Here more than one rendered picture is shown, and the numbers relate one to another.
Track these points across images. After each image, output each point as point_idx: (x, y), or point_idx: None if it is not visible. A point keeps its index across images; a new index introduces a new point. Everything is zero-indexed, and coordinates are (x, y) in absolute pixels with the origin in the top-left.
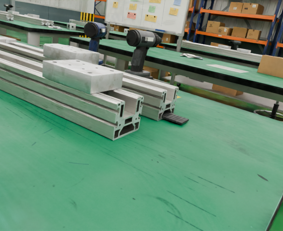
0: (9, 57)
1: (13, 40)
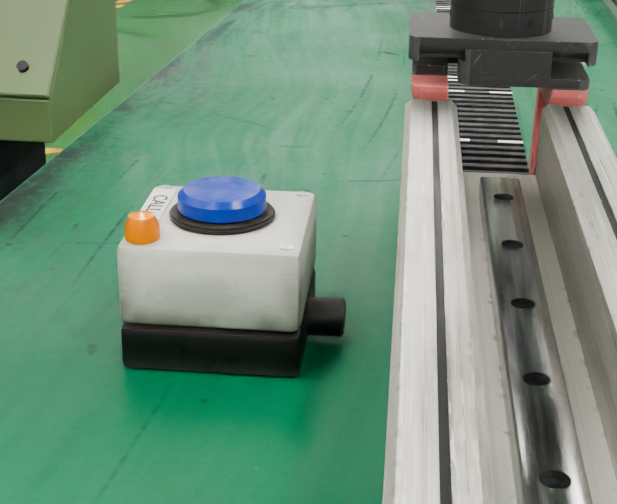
0: None
1: None
